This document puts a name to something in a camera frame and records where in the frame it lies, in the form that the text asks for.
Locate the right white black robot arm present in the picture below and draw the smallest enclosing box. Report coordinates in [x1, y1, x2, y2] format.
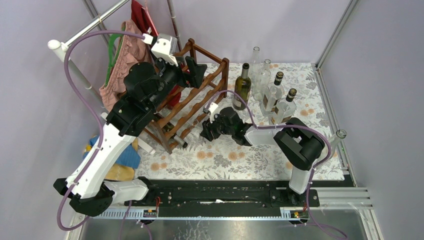
[200, 103, 331, 206]

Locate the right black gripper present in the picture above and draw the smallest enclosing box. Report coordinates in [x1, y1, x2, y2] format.
[200, 111, 234, 142]

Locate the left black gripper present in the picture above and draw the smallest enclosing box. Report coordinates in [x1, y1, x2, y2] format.
[145, 54, 205, 110]

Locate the brown wooden wine rack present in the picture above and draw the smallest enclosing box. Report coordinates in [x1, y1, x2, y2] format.
[143, 38, 230, 154]

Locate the white slotted cable duct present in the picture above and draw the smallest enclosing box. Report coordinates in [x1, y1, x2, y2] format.
[96, 206, 311, 222]

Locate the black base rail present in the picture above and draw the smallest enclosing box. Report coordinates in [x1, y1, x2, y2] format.
[109, 174, 354, 218]

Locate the yellow cloth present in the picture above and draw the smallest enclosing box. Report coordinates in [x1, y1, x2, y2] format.
[82, 137, 139, 183]

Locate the clear bottle black cap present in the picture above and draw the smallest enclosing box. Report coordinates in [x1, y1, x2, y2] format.
[269, 88, 297, 125]
[260, 71, 285, 117]

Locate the red hanging garment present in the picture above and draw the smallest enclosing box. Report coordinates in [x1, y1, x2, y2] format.
[131, 0, 181, 110]

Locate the clear bottle black cap front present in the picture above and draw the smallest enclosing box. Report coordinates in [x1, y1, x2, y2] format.
[269, 88, 297, 125]

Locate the purple cable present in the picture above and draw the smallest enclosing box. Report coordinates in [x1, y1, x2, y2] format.
[202, 89, 349, 240]
[56, 30, 147, 232]

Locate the green wine bottle silver neck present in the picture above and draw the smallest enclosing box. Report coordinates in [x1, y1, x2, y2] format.
[232, 62, 252, 110]

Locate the clear square glass bottle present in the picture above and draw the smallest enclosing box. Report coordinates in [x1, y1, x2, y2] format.
[187, 113, 208, 131]

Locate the green wine bottle brown label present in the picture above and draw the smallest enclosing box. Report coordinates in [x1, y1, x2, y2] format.
[155, 117, 189, 149]

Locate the green clothes hanger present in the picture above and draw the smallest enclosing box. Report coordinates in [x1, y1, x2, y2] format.
[103, 33, 124, 87]

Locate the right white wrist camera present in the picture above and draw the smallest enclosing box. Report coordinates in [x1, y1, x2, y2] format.
[203, 102, 219, 115]

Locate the clear bottle dark label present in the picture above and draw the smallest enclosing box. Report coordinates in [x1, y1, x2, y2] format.
[322, 129, 347, 158]

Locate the pink hanging garment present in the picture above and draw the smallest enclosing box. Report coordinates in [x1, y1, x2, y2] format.
[99, 34, 152, 112]

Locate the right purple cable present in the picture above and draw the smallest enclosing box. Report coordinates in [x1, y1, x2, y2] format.
[202, 89, 349, 240]

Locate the clear tall bottle back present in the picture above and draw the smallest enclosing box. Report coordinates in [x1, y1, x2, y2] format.
[249, 46, 261, 83]

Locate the silver clothes rail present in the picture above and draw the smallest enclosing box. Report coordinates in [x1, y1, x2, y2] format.
[47, 0, 131, 110]

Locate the floral tablecloth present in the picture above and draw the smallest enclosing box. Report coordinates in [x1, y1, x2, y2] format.
[135, 63, 345, 181]

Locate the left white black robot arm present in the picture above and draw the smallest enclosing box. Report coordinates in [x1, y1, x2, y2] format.
[53, 56, 207, 217]

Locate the clear bottle black cap rear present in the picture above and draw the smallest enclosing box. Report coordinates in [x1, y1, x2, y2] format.
[260, 71, 285, 117]

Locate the clear round bottle back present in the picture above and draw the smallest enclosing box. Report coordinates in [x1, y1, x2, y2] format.
[252, 59, 271, 101]

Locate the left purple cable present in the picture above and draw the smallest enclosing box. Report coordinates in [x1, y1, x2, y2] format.
[56, 30, 147, 232]

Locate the blue cloth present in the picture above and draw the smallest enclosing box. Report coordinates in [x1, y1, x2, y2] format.
[82, 135, 141, 169]

